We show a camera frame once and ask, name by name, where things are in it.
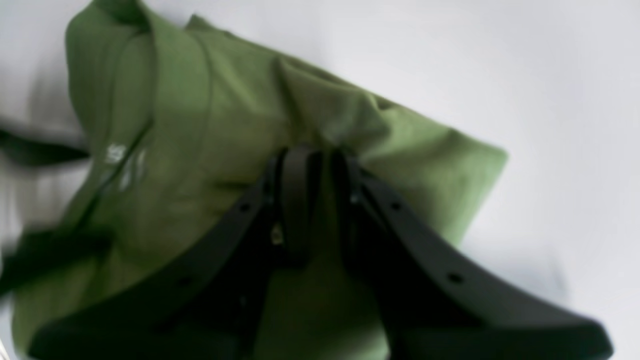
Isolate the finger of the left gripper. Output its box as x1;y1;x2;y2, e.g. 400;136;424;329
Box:
0;229;114;296
0;129;90;167

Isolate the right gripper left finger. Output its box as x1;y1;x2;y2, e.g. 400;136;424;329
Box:
29;146;322;360

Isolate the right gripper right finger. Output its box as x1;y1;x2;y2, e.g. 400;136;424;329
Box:
331;150;614;360

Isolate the olive green T-shirt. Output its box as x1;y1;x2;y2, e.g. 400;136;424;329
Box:
12;0;508;357

